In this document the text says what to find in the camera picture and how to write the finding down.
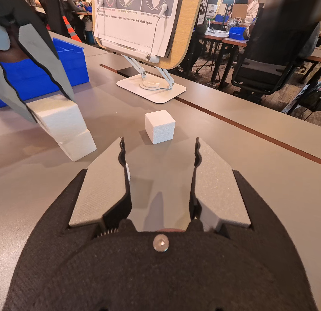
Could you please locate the black office chair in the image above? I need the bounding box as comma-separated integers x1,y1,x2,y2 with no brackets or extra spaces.
230,0,321,97

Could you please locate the person's left hand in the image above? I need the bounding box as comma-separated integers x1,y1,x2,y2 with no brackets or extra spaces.
0,49,29,63

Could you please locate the white stand with wooden board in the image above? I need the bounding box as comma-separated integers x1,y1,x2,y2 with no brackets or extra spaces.
91,0,204,105

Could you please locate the printed instruction sheet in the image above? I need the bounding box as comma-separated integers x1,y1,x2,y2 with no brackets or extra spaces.
93,0,182,58

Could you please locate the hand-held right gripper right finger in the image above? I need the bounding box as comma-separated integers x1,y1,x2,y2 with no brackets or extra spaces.
189,137,252,232

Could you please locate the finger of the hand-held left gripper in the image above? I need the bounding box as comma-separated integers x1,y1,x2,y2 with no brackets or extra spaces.
15,21,76,103
0,65,38,124

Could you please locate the blue plastic bin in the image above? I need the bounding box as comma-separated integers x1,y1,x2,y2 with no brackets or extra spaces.
0,37,90,108

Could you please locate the black and white tag board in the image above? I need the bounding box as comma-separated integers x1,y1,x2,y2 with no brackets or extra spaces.
197,0,210,25

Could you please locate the background work table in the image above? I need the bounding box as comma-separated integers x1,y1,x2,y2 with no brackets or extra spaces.
204,30,321,89

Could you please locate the orange traffic cone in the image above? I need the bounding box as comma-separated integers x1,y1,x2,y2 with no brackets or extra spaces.
62,16,82,43

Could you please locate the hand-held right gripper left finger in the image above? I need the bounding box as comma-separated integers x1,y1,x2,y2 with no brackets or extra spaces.
68,137,132,229

